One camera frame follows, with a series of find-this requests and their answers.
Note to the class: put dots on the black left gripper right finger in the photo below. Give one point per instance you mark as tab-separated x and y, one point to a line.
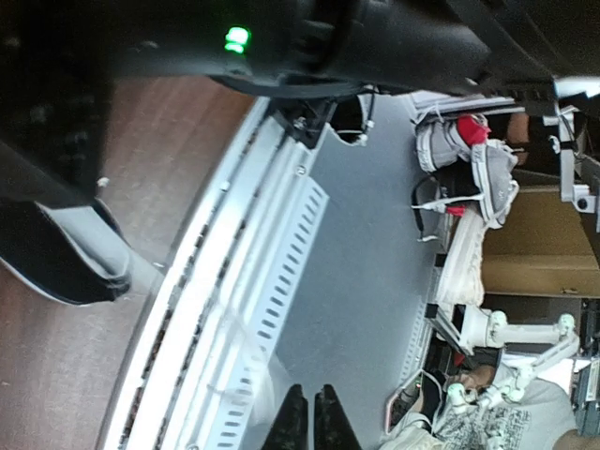
332	429

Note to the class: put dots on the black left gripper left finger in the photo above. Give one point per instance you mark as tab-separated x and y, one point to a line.
290	428

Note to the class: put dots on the black white canvas sneaker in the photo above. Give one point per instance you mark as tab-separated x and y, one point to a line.
75	256

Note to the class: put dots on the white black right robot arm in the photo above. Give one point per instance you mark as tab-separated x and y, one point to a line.
60	61

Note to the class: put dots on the person in grey shirt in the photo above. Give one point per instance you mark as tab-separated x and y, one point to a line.
543	419

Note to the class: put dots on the white sneaker in background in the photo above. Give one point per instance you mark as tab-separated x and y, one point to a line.
460	281

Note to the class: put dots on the cardboard box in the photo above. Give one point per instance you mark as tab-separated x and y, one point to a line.
542	249

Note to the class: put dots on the front aluminium rail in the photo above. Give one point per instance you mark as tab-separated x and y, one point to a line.
298	266

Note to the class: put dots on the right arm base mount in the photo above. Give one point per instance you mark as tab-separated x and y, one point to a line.
303	120

